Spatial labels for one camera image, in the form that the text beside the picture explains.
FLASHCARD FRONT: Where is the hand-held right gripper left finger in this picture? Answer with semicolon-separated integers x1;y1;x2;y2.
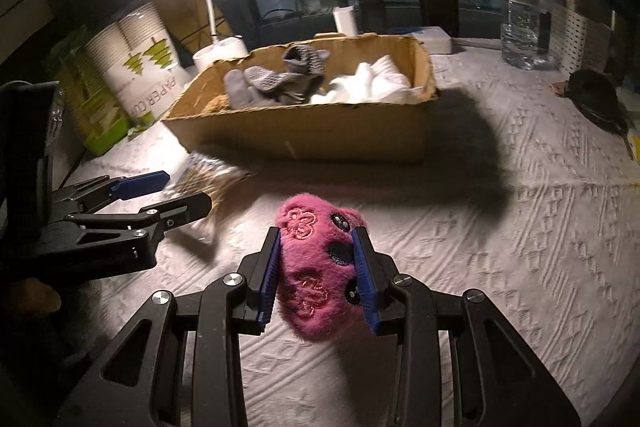
52;226;282;427

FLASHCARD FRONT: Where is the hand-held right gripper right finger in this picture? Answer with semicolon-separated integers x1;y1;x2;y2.
351;226;583;427

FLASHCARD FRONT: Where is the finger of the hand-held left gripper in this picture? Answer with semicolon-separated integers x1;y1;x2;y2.
50;171;171;220
42;193;214;278

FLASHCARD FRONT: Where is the clear snack packet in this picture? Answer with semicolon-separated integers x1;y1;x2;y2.
172;151;258;253

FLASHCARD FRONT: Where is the pink plush toy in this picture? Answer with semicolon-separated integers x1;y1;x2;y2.
275;193;368;343

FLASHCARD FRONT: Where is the light grey glove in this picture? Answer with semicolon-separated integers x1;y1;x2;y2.
223;69;261;110

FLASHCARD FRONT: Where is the cardboard box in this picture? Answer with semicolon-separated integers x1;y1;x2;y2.
161;33;440;165

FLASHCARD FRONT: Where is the grey dotted sock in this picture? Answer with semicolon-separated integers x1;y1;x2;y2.
243;66;306;96

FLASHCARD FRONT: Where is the grey striped sock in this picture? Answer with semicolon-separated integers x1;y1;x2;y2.
281;46;332;75

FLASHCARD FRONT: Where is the white cloth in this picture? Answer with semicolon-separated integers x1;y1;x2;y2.
309;56;418;105

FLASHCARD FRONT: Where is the green paper cup pack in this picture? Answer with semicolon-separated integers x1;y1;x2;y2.
42;27;136;158

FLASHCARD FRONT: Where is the white paper cup pack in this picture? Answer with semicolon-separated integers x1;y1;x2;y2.
84;2;193;130

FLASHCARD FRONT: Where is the white quilted table cover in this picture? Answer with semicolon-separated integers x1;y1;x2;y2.
65;37;640;427

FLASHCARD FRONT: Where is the white blue tissue box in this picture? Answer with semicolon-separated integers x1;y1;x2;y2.
407;26;453;55

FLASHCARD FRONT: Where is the black computer mouse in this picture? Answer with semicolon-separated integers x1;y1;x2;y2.
567;69;628;135

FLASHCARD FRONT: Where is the white perforated holder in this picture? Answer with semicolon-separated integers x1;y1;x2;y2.
547;2;613;75

